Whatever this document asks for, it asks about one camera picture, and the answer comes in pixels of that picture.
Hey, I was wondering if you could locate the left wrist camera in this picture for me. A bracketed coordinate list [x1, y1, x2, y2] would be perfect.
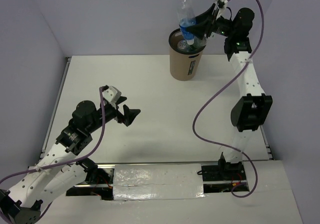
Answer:
[101, 85, 122, 109]

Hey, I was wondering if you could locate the green label clear bottle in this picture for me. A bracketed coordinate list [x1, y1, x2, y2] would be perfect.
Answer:
[190, 33, 215, 51]

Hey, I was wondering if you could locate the blue label bottle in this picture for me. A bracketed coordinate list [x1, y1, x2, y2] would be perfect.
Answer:
[177, 0, 196, 46]
[177, 39, 191, 53]

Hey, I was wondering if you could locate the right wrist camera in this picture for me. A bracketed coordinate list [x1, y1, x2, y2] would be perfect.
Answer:
[214, 0, 228, 20]

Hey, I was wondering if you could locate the shiny silver foil sheet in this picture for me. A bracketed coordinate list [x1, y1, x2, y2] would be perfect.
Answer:
[112, 163, 205, 201]

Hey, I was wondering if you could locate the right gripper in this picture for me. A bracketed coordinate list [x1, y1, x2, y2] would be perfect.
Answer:
[185, 3, 236, 40]

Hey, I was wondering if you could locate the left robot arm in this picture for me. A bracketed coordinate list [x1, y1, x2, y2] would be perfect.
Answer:
[0, 96, 141, 224]

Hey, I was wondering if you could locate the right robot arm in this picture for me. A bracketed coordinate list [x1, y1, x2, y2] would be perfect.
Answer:
[197, 7, 273, 182]

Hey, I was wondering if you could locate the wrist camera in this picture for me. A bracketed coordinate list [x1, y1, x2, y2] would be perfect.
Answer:
[101, 85, 122, 109]
[214, 0, 228, 20]

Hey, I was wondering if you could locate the brown cylindrical paper bin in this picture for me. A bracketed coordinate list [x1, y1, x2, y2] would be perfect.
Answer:
[168, 28, 205, 81]

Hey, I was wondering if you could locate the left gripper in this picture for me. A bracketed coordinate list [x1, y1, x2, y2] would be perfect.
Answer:
[87, 96, 141, 134]

